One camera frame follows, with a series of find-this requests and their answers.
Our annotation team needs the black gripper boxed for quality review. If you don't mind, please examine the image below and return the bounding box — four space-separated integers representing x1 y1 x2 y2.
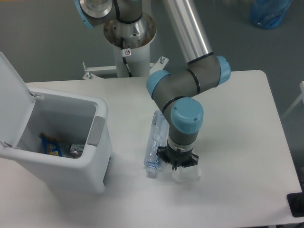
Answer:
156 145 199 170

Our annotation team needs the crushed clear plastic bottle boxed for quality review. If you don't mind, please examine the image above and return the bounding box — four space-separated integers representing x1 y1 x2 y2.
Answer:
143 110 169 178

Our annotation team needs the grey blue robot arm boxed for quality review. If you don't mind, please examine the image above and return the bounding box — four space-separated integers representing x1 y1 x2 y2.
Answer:
75 0 231 170

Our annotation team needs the white trash can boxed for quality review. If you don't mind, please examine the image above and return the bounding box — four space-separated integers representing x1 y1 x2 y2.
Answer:
0 88 112 194

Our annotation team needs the white trash can lid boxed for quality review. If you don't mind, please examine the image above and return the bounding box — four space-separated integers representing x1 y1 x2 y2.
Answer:
0 53 44 148

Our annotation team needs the silver foil wrapper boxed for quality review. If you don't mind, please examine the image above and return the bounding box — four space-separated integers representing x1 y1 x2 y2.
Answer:
69 144 85 159

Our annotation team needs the black device at edge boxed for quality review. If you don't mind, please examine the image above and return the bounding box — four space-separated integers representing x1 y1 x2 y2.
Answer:
287 192 304 218

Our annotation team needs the blue snack wrapper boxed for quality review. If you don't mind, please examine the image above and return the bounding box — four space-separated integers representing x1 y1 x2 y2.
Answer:
41 133 62 157

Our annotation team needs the blue water jug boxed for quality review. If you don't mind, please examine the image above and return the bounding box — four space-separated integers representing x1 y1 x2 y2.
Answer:
249 0 293 29

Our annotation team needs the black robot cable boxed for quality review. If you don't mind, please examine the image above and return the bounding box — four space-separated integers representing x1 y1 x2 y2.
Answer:
120 37 133 78

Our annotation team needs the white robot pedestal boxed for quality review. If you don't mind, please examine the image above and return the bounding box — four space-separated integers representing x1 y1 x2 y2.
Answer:
82 11 171 80

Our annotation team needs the white frame at right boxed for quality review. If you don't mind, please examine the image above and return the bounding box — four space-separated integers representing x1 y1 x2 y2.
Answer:
282 81 304 119

